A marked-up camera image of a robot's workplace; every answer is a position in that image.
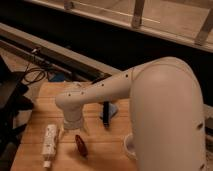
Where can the dark red pepper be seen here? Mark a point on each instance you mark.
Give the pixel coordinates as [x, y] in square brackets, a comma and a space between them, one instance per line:
[81, 146]

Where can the black chair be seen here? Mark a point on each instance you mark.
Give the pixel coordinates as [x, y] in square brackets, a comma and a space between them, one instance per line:
[12, 100]

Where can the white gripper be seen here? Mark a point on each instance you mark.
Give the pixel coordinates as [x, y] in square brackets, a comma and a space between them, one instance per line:
[73, 121]

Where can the white ceramic bowl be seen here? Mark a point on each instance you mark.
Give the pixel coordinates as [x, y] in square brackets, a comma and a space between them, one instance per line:
[129, 146]

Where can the black frying pan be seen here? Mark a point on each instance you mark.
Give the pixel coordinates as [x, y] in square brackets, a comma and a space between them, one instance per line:
[105, 116]

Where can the blue sponge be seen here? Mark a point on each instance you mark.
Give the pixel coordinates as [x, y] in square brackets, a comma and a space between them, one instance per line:
[109, 109]

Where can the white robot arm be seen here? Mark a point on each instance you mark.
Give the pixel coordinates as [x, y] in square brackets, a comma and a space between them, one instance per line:
[166, 111]

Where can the white game remote controller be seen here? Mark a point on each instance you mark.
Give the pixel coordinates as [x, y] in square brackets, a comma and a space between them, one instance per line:
[49, 144]

